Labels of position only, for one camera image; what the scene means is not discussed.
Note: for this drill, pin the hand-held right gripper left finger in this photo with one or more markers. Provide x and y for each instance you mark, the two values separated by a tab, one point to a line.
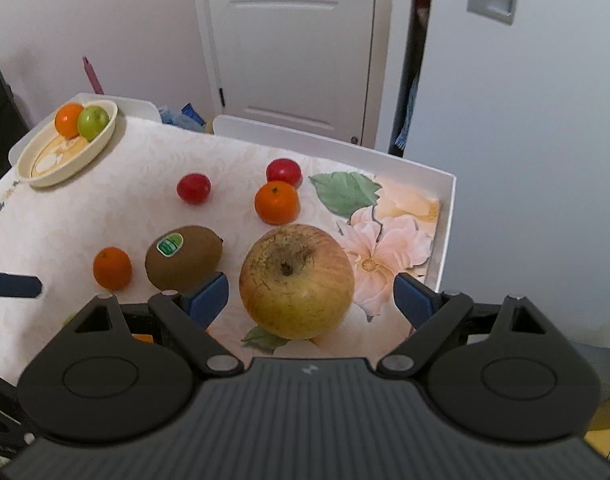
208	301

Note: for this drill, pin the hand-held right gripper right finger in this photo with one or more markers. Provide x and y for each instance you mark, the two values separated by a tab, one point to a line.
411	301

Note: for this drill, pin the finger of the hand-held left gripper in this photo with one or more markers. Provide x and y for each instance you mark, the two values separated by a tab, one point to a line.
12	286

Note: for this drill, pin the brown kiwi with green sticker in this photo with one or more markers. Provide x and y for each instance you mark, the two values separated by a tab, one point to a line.
185	259

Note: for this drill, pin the large yellow red apple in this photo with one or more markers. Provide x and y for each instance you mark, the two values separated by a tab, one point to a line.
296	280

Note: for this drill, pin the small orange tangerine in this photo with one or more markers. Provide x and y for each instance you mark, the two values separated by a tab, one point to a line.
112	268

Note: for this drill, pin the red cherry tomato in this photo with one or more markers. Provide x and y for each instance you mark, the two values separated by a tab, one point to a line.
194	188
284	171

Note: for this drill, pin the large orange tangerine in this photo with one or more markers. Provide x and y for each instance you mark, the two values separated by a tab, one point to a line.
277	203

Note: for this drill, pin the cream oval bowl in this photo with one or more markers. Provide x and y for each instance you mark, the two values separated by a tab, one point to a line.
50	160

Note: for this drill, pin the black metal stand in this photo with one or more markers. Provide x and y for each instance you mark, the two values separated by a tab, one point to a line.
2	420

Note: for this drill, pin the floral cream tablecloth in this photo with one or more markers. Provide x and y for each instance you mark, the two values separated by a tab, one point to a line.
135	180

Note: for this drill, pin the dark object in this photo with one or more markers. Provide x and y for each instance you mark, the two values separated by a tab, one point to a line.
2	125

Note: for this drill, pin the medium orange tangerine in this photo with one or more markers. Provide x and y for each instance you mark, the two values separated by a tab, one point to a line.
67	120

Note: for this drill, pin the blue hanging cloth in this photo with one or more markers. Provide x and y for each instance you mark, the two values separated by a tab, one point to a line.
407	120

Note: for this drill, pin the grey sliding door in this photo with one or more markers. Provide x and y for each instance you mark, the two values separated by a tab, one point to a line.
525	160

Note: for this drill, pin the green apple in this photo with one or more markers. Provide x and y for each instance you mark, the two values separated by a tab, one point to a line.
93	122

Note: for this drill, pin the blue plastic packet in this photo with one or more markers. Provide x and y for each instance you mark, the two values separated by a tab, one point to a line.
185	116

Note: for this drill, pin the black door hinge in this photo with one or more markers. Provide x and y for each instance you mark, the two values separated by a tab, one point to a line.
222	97

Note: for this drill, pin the pink stick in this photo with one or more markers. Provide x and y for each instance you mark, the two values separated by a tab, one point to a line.
93	76

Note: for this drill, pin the yellow green package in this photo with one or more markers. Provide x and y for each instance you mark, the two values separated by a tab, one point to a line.
607	435

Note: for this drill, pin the white panel door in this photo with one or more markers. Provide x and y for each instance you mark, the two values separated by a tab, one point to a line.
285	50

